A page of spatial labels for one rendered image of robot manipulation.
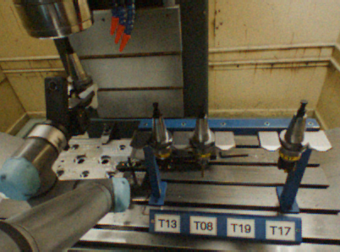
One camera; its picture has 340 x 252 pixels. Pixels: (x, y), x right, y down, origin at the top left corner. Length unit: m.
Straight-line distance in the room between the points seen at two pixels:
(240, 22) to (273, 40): 0.21
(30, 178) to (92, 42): 0.76
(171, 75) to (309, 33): 0.79
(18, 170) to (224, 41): 1.24
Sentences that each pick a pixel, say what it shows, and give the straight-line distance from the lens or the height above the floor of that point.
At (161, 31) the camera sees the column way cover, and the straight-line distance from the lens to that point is 1.08.
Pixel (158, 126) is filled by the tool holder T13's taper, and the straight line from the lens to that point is 0.63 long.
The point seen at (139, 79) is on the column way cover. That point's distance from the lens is 1.20.
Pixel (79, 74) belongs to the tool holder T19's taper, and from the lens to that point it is 0.73.
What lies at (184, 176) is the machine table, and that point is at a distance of 0.99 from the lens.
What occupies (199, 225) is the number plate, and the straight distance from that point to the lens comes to 0.83.
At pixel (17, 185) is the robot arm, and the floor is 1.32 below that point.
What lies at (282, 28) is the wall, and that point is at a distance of 1.54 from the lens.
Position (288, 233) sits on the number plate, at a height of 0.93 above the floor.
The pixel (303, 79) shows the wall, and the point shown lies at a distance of 1.71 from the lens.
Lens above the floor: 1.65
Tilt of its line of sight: 39 degrees down
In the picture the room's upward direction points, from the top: 7 degrees counter-clockwise
